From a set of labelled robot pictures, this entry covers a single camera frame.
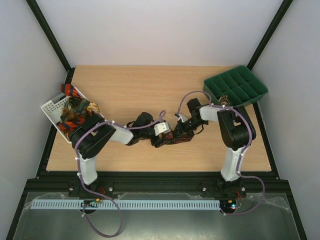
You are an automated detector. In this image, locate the black frame post right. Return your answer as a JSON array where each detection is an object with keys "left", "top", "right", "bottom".
[{"left": 246, "top": 0, "right": 293, "bottom": 71}]

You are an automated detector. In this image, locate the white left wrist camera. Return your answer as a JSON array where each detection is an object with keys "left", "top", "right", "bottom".
[{"left": 153, "top": 121, "right": 171, "bottom": 136}]

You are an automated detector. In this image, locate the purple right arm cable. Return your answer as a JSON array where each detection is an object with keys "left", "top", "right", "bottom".
[{"left": 174, "top": 90, "right": 266, "bottom": 216}]

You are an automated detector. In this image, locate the beige patterned tie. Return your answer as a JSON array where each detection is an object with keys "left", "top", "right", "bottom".
[{"left": 86, "top": 102, "right": 101, "bottom": 115}]

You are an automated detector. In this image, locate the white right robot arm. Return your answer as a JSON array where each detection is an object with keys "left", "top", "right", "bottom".
[{"left": 193, "top": 104, "right": 256, "bottom": 196}]

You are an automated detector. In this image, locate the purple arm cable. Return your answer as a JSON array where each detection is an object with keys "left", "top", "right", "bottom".
[
  {"left": 174, "top": 90, "right": 266, "bottom": 216},
  {"left": 74, "top": 109, "right": 167, "bottom": 237}
]

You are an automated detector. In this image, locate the green compartment tray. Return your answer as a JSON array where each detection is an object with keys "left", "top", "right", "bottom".
[{"left": 203, "top": 65, "right": 268, "bottom": 107}]

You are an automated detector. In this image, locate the black frame post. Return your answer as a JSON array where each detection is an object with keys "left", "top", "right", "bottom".
[
  {"left": 26, "top": 0, "right": 73, "bottom": 74},
  {"left": 246, "top": 0, "right": 293, "bottom": 71}
]

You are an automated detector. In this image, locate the red navy striped tie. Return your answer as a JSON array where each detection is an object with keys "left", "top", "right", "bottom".
[{"left": 60, "top": 83, "right": 83, "bottom": 99}]

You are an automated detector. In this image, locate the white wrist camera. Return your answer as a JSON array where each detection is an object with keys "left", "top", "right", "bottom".
[
  {"left": 153, "top": 121, "right": 171, "bottom": 136},
  {"left": 174, "top": 112, "right": 189, "bottom": 123}
]

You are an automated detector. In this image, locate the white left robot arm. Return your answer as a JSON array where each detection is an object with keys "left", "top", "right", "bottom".
[{"left": 69, "top": 114, "right": 170, "bottom": 185}]

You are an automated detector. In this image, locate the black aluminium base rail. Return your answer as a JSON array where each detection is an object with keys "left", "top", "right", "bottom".
[{"left": 22, "top": 171, "right": 292, "bottom": 199}]

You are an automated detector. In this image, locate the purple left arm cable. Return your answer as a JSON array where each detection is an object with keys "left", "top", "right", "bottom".
[{"left": 74, "top": 109, "right": 167, "bottom": 237}]

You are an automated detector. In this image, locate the light blue cable duct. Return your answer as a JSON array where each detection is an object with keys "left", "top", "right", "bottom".
[{"left": 30, "top": 199, "right": 221, "bottom": 211}]

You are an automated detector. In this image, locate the rolled tie in tray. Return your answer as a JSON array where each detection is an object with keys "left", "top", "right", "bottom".
[{"left": 218, "top": 95, "right": 231, "bottom": 107}]

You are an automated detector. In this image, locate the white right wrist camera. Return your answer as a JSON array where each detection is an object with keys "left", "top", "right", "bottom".
[{"left": 174, "top": 112, "right": 189, "bottom": 123}]

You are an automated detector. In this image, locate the green orange patterned tie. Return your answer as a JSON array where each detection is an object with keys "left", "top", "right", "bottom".
[{"left": 57, "top": 97, "right": 90, "bottom": 132}]

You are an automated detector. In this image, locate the brown red patterned tie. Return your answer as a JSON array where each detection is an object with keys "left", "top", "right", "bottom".
[{"left": 158, "top": 130, "right": 195, "bottom": 147}]

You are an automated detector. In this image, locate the black frame post left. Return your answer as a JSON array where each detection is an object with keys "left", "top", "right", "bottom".
[{"left": 26, "top": 0, "right": 73, "bottom": 74}]

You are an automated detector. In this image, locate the white perforated plastic basket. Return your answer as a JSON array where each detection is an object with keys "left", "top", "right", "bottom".
[{"left": 41, "top": 87, "right": 103, "bottom": 144}]

